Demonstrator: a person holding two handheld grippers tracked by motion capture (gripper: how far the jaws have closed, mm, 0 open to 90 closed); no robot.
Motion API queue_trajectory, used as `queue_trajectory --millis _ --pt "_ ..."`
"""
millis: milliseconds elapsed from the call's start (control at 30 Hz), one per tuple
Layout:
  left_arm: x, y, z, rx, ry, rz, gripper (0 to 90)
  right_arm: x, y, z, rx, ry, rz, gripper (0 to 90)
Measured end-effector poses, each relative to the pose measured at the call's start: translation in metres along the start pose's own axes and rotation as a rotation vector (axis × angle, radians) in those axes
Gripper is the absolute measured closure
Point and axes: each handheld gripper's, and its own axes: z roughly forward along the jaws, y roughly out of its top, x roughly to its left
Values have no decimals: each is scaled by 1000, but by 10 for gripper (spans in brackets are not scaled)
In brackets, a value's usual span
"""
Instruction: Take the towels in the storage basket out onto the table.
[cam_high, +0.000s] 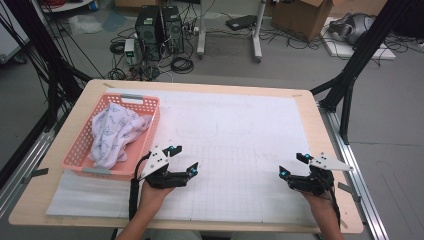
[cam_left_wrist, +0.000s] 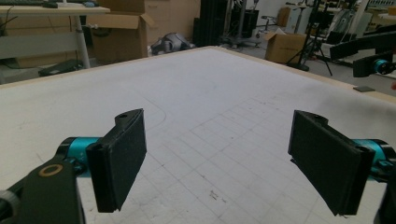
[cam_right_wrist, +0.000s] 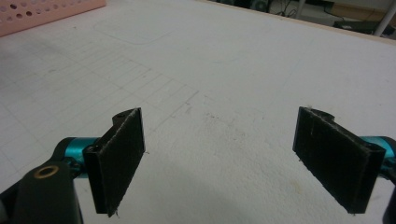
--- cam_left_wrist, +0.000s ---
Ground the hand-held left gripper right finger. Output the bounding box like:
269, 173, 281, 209
288, 109, 376, 217

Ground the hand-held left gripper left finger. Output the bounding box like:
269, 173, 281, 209
85, 107, 148, 214

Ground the small cardboard box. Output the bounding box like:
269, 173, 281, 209
264, 32, 307, 64

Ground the white grid mat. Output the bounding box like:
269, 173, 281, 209
0, 48, 396, 224

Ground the black flat device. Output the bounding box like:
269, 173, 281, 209
38, 59, 83, 77

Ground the open cardboard box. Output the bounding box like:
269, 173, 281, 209
86, 11, 157, 64

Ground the grey rounded device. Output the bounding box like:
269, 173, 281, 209
150, 32, 196, 56

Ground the black equipment rack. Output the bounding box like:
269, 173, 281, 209
192, 0, 233, 48

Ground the large cardboard carton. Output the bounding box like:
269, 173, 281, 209
99, 0, 202, 46

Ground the white-legged desk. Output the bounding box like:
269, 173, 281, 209
0, 0, 110, 70

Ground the black keyboard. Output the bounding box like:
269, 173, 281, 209
0, 0, 59, 8

